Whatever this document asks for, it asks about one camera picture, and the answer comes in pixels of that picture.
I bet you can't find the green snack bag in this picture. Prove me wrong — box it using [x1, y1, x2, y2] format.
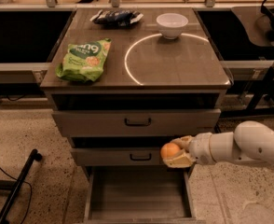
[55, 38, 111, 82]

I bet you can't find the white ceramic bowl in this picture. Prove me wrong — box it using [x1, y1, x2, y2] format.
[157, 13, 188, 39]

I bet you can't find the orange fruit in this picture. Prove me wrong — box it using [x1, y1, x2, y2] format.
[160, 143, 181, 159]

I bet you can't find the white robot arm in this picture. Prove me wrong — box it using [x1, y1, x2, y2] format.
[160, 121, 274, 168]

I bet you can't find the black table frame leg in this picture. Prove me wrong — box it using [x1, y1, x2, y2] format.
[214, 124, 222, 133]

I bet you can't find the black floor cable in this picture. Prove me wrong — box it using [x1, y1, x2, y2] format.
[0, 142, 34, 224]

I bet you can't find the blue white chip bag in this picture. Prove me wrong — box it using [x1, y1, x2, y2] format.
[90, 9, 144, 27]

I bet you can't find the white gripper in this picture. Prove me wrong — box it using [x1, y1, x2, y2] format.
[163, 133, 215, 168]

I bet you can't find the black stand leg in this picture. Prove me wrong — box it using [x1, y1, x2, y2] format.
[0, 149, 42, 224]

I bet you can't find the top grey drawer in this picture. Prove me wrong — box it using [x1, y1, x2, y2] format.
[52, 109, 221, 137]

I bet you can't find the grey drawer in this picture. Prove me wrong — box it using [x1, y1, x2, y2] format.
[71, 147, 163, 166]
[52, 109, 221, 137]

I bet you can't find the grey drawer cabinet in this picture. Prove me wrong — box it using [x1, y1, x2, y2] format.
[39, 7, 232, 224]

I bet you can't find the bottom open drawer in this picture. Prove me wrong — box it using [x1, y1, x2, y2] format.
[84, 166, 196, 224]

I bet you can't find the middle grey drawer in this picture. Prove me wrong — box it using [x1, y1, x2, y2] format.
[71, 147, 163, 166]

